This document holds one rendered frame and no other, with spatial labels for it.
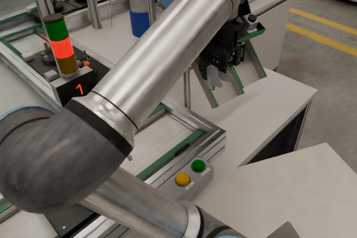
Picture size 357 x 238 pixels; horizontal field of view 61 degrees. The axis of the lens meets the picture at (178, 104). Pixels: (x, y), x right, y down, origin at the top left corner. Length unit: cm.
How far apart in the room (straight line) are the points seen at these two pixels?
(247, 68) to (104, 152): 100
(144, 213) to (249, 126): 77
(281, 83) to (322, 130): 118
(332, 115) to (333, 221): 183
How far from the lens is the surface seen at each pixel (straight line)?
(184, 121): 116
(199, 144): 104
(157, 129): 116
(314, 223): 105
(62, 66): 88
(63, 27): 84
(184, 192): 92
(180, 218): 64
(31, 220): 103
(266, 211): 103
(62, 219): 93
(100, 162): 34
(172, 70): 38
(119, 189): 53
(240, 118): 129
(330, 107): 290
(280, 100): 142
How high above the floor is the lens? 172
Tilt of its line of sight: 39 degrees down
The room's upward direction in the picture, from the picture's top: 3 degrees counter-clockwise
